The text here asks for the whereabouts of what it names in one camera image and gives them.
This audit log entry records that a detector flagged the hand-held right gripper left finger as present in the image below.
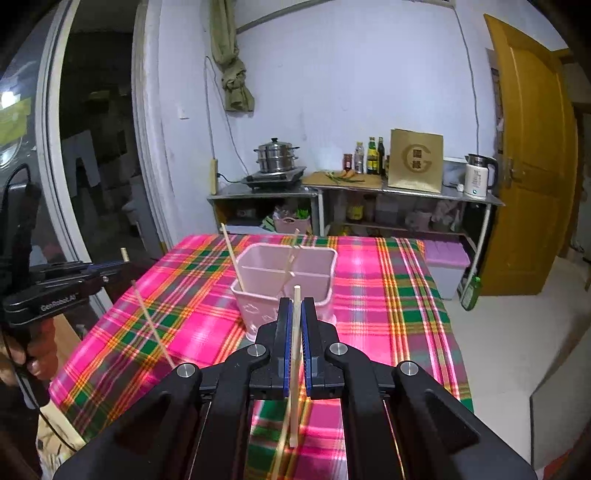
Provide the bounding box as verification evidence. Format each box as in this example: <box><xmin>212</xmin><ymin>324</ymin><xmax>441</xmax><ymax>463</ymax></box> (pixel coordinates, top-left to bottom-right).
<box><xmin>53</xmin><ymin>298</ymin><xmax>294</xmax><ymax>480</ymax></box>

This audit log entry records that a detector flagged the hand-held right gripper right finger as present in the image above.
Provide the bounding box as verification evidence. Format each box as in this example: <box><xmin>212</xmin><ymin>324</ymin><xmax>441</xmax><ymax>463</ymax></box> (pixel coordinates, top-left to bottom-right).
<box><xmin>300</xmin><ymin>298</ymin><xmax>539</xmax><ymax>480</ymax></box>

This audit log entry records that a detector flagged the pink plastic utensil basket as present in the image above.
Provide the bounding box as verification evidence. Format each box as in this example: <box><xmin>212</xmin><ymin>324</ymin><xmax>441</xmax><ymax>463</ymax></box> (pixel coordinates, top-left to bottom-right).
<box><xmin>230</xmin><ymin>244</ymin><xmax>339</xmax><ymax>344</ymax></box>

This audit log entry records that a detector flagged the person's left hand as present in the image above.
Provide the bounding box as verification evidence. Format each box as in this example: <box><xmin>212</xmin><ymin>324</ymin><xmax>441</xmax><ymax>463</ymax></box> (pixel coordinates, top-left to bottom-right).
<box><xmin>0</xmin><ymin>318</ymin><xmax>58</xmax><ymax>386</ymax></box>

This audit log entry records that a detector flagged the pink plaid tablecloth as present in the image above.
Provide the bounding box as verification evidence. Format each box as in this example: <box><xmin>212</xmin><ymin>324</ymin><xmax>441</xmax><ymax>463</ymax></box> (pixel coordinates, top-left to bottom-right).
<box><xmin>48</xmin><ymin>233</ymin><xmax>475</xmax><ymax>480</ymax></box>

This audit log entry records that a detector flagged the small pink basket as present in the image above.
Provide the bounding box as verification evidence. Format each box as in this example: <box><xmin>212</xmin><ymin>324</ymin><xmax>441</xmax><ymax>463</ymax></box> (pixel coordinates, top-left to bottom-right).
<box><xmin>273</xmin><ymin>217</ymin><xmax>311</xmax><ymax>236</ymax></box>

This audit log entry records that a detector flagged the small steel kitchen table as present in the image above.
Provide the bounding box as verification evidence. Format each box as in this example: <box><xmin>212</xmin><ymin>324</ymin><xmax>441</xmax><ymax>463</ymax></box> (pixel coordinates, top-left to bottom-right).
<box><xmin>206</xmin><ymin>188</ymin><xmax>322</xmax><ymax>241</ymax></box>

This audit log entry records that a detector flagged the purple storage box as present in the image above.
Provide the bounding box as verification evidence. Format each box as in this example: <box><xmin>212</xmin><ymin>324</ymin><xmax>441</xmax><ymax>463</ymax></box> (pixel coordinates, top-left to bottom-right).
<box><xmin>422</xmin><ymin>240</ymin><xmax>472</xmax><ymax>301</ymax></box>

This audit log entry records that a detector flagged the black induction cooktop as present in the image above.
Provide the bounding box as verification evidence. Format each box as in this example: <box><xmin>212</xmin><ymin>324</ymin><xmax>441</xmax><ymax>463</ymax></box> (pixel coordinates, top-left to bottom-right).
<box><xmin>242</xmin><ymin>166</ymin><xmax>308</xmax><ymax>192</ymax></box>

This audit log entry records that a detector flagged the wooden cutting board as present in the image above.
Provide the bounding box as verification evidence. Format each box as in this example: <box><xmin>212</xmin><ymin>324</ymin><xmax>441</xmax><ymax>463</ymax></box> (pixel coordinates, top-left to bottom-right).
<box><xmin>302</xmin><ymin>171</ymin><xmax>385</xmax><ymax>189</ymax></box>

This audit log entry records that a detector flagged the glass sliding door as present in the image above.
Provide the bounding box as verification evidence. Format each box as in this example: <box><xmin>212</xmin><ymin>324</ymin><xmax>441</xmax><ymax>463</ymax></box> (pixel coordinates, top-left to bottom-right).
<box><xmin>0</xmin><ymin>0</ymin><xmax>160</xmax><ymax>324</ymax></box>

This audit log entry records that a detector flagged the green plastic bottle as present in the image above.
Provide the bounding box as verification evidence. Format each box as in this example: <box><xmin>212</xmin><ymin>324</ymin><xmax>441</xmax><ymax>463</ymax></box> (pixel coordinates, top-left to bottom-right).
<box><xmin>460</xmin><ymin>274</ymin><xmax>483</xmax><ymax>311</ymax></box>

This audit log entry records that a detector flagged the steel steamer pot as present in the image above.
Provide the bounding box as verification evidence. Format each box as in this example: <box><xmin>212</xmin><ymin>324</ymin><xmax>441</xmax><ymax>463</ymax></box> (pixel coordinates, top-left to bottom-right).
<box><xmin>253</xmin><ymin>137</ymin><xmax>300</xmax><ymax>175</ymax></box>

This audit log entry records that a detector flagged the long steel shelf counter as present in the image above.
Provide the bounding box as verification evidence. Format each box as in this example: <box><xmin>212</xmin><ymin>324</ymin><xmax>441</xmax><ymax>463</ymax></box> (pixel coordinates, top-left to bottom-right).
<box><xmin>302</xmin><ymin>171</ymin><xmax>506</xmax><ymax>301</ymax></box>

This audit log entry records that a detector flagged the white pipe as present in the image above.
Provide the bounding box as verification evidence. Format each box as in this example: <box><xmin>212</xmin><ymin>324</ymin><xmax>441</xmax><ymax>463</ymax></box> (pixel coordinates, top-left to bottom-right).
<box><xmin>473</xmin><ymin>203</ymin><xmax>491</xmax><ymax>278</ymax></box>

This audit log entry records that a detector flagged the gold cardboard box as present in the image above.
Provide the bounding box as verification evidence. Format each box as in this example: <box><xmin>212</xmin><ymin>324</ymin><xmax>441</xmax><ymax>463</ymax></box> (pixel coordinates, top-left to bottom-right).
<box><xmin>387</xmin><ymin>128</ymin><xmax>445</xmax><ymax>193</ymax></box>

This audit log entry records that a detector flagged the olive green knotted cloth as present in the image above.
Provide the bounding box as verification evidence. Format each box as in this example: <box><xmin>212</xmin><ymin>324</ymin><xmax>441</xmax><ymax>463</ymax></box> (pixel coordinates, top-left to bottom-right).
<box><xmin>210</xmin><ymin>0</ymin><xmax>256</xmax><ymax>113</ymax></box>

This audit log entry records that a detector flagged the white box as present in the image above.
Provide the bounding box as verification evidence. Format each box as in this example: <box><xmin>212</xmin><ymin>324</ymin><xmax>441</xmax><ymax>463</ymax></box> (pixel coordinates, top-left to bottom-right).
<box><xmin>442</xmin><ymin>157</ymin><xmax>468</xmax><ymax>188</ymax></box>

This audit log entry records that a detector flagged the white electric kettle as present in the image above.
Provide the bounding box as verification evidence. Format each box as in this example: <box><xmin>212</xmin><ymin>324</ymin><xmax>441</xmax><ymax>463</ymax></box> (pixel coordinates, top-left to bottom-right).
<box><xmin>463</xmin><ymin>154</ymin><xmax>499</xmax><ymax>200</ymax></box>

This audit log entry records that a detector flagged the yellow wooden door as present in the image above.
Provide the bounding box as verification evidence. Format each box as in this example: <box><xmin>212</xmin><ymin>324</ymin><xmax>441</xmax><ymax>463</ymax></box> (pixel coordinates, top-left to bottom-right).
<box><xmin>482</xmin><ymin>13</ymin><xmax>578</xmax><ymax>296</ymax></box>

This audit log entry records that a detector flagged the wall poster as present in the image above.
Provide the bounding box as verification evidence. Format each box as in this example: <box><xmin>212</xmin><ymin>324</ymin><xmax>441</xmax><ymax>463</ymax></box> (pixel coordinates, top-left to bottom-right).
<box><xmin>489</xmin><ymin>48</ymin><xmax>506</xmax><ymax>153</ymax></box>

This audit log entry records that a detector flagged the thin wall cable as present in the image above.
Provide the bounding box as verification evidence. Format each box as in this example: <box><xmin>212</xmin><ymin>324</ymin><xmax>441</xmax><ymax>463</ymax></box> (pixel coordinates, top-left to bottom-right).
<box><xmin>452</xmin><ymin>6</ymin><xmax>481</xmax><ymax>157</ymax></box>

